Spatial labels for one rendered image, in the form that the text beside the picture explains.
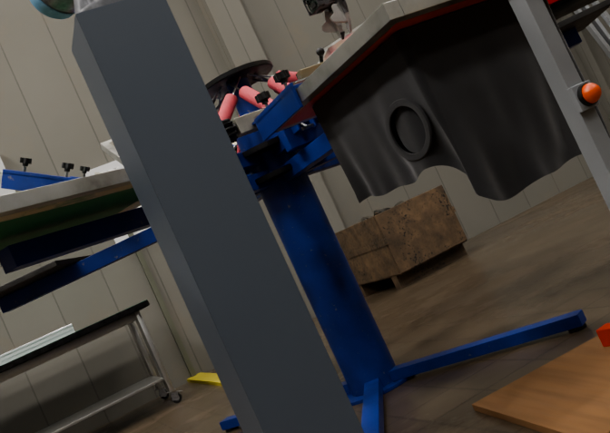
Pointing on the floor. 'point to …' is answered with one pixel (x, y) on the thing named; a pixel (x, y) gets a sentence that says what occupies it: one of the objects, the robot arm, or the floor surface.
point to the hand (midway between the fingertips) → (347, 31)
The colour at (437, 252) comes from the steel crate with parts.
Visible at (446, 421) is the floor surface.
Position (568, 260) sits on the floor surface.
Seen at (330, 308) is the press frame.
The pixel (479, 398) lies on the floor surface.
